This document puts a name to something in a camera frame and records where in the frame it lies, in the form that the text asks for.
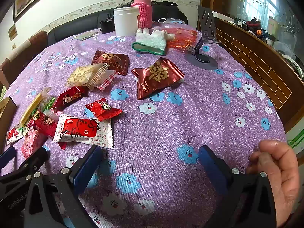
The wall mirror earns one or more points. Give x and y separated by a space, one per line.
261 4

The small wall plaque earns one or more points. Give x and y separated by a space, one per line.
11 32

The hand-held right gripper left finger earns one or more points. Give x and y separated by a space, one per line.
87 168

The purple floral tablecloth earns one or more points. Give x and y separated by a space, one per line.
166 123

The black sofa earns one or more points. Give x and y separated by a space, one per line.
78 26

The white plastic jar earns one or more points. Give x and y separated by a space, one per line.
125 20

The white and red snack packet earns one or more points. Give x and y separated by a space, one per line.
78 128

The dark red candy with face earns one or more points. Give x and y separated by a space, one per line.
68 97

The small white red packet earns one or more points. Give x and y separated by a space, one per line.
13 135

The beige cookie packet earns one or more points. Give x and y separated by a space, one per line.
83 74

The brown chair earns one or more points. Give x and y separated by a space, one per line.
26 49

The cardboard box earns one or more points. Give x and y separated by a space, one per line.
6 106

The grey phone stand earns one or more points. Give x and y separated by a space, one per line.
206 28

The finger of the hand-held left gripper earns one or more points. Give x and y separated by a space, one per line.
33 161
7 156

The small bright red candy packet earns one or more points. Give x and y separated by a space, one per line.
102 109

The large dark red snack packet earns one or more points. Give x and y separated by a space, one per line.
154 76

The dark red gold-print packet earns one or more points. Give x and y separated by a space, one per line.
111 60

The red plastic bag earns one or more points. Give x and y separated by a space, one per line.
182 38

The small black device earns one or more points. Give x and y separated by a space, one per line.
106 25

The green candy wrapper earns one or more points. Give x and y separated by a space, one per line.
48 102

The bamboo wall sticker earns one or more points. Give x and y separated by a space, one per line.
295 140

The bottle with pink knit sleeve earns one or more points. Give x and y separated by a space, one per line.
143 11

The light blue cloth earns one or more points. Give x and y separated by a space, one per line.
175 21

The yellow wafer packet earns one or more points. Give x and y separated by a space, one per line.
32 108

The red packet with green logo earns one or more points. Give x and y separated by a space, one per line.
42 122

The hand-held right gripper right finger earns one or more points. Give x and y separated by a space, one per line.
211 168

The pink snack packet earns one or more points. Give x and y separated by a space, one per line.
30 144

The white green plastic bag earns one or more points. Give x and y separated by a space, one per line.
149 40

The person's right hand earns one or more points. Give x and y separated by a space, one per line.
282 171

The wooden cabinet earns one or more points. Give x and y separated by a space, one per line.
261 59

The flat patterned card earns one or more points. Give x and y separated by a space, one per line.
83 36

